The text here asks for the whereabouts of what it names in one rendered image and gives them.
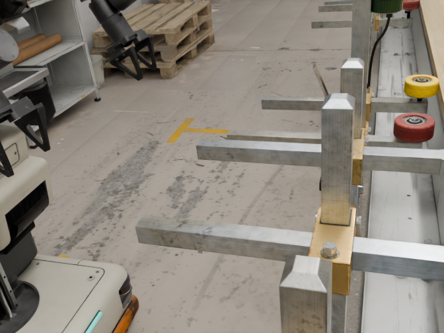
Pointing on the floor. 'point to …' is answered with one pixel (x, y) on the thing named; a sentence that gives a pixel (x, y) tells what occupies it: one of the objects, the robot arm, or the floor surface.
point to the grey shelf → (60, 54)
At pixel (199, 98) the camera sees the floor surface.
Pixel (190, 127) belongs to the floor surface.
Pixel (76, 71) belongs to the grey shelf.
